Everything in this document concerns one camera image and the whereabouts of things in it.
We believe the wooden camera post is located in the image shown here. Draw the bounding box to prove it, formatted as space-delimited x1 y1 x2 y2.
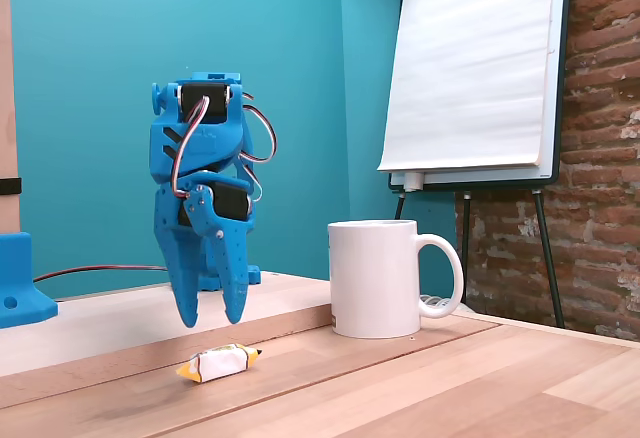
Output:
0 0 22 237

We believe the blue printed post mount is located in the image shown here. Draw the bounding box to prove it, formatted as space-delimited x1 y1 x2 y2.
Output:
0 231 59 330

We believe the pale wooden base board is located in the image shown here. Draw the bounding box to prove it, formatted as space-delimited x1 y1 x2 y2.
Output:
0 271 335 379

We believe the arm servo wire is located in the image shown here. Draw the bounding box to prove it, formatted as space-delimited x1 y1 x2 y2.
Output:
170 91 279 205

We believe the flipchart easel dark frame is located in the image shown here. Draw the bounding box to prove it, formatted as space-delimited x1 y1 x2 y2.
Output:
377 0 575 330

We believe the white ceramic mug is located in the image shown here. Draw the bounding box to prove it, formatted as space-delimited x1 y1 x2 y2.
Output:
327 218 466 340

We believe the white yellow sweet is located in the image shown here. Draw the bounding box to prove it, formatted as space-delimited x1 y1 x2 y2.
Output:
175 343 265 385

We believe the white coiled cable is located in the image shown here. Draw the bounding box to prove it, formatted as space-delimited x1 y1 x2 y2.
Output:
418 294 472 315

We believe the red black power cable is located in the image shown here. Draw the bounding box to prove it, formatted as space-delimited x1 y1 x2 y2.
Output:
32 264 170 285

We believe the white flipchart paper pad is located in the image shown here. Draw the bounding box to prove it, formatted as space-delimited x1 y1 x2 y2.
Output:
377 0 559 174

